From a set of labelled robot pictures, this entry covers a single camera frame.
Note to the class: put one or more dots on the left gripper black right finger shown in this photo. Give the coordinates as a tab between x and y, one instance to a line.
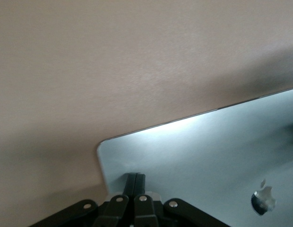
144	208

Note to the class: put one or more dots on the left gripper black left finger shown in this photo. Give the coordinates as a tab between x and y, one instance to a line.
118	208

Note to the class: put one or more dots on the grey apple laptop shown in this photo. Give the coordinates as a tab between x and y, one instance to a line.
196	153

